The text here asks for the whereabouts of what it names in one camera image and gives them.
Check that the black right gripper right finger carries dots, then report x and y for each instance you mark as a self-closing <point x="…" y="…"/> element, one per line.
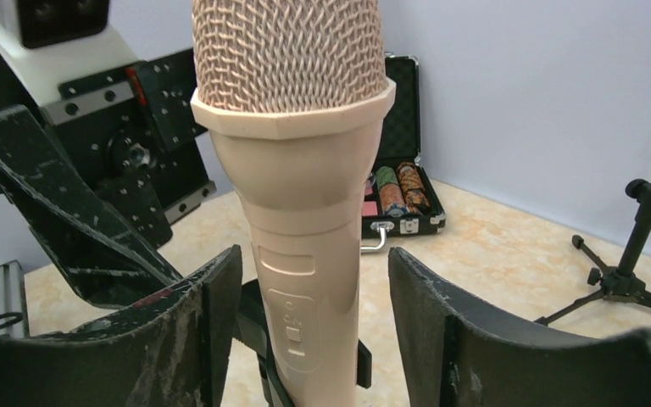
<point x="459" y="350"/>

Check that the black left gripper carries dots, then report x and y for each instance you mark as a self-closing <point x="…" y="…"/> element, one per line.
<point x="102" y="174"/>

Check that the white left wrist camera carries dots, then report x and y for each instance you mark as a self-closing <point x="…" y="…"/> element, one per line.
<point x="47" y="43"/>

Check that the black tall tripod mic stand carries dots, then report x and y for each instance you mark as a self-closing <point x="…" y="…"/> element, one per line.
<point x="616" y="283"/>

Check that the black poker chip case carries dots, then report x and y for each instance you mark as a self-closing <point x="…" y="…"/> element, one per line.
<point x="399" y="198"/>

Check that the beige microphone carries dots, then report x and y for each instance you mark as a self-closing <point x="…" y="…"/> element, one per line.
<point x="294" y="95"/>

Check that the black round-base mic stand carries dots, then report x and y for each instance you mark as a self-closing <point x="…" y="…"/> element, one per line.
<point x="308" y="337"/>

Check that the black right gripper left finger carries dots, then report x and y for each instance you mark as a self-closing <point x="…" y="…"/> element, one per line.
<point x="170" y="348"/>

